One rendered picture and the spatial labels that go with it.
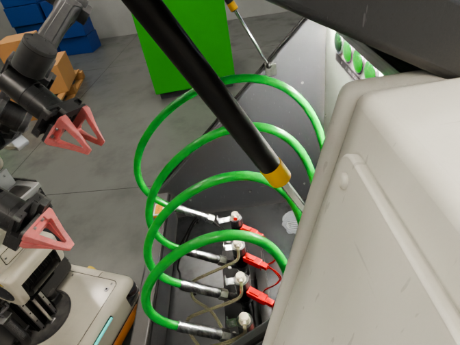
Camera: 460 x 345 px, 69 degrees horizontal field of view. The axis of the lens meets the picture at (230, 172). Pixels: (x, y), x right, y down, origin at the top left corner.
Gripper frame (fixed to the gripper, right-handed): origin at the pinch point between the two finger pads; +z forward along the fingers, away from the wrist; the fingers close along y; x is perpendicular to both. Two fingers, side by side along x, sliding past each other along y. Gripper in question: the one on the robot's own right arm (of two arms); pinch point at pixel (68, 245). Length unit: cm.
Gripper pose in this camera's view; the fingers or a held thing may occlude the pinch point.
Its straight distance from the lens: 68.1
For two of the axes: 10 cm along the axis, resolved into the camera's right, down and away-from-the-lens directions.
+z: 8.0, 5.6, 2.3
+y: 5.6, -5.6, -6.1
